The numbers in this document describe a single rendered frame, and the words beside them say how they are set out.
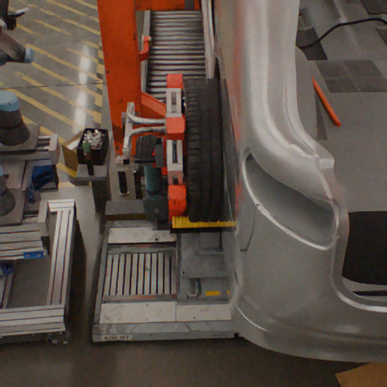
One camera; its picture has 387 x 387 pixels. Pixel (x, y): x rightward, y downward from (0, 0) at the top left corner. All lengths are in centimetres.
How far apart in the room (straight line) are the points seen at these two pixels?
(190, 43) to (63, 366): 292
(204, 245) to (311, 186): 165
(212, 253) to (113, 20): 126
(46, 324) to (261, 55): 174
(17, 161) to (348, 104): 159
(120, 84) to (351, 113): 112
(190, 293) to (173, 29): 279
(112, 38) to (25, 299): 133
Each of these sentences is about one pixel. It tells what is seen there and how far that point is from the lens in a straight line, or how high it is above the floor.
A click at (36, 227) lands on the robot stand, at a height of 74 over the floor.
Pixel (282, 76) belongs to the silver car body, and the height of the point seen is 168.
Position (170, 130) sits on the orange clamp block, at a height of 113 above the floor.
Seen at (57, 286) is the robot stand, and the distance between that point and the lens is 288.
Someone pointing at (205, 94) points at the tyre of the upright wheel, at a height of 118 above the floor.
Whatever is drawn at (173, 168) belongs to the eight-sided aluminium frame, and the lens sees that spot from 229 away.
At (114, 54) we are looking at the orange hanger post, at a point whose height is 115.
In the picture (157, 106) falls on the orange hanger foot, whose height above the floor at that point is 80.
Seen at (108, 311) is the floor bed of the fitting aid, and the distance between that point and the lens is 293.
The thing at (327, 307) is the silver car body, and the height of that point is 117.
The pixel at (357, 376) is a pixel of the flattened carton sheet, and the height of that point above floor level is 1.
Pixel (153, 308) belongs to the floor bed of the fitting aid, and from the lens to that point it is 291.
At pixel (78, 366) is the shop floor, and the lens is 287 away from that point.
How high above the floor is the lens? 242
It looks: 42 degrees down
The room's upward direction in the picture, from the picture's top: straight up
